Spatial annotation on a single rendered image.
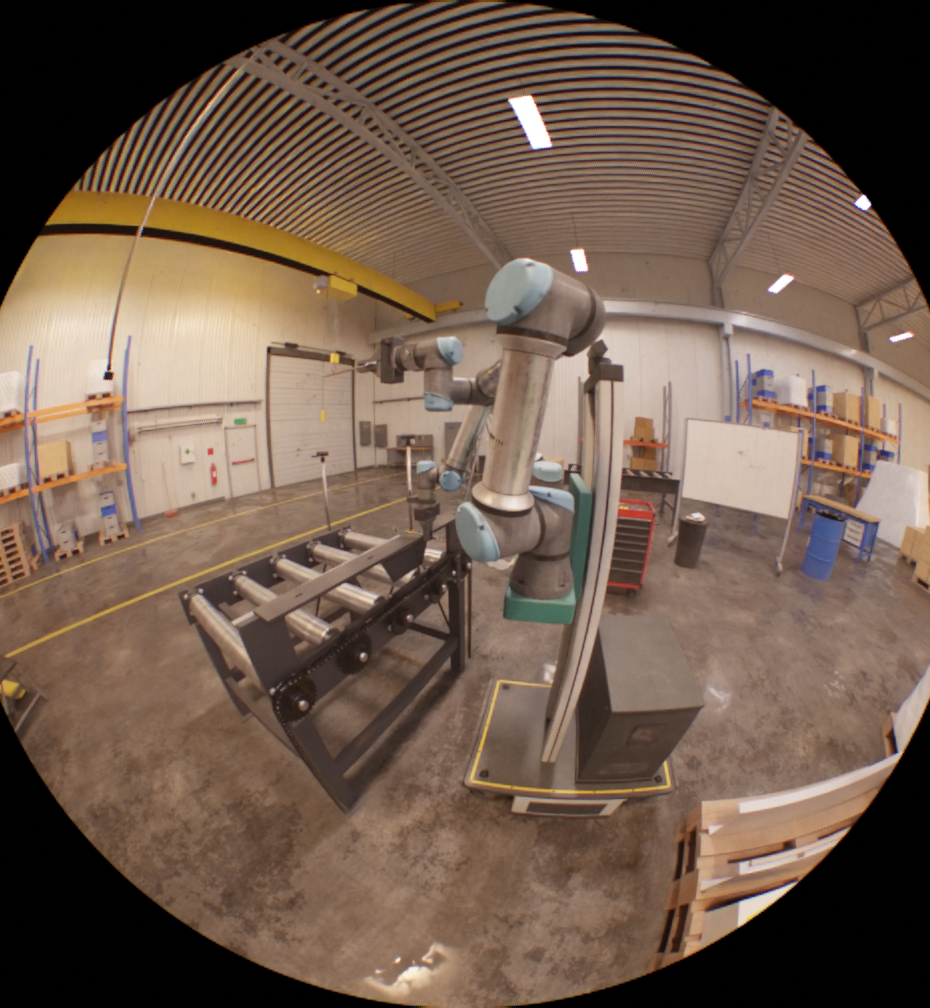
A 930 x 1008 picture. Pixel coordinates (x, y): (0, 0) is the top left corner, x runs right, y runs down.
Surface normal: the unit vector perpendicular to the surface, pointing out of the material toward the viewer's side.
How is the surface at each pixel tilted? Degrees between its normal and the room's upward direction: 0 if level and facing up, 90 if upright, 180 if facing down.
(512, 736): 0
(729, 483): 90
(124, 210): 90
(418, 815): 0
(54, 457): 90
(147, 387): 90
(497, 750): 0
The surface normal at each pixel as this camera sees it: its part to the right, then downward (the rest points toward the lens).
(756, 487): -0.77, 0.15
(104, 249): 0.90, 0.10
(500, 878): 0.00, -0.97
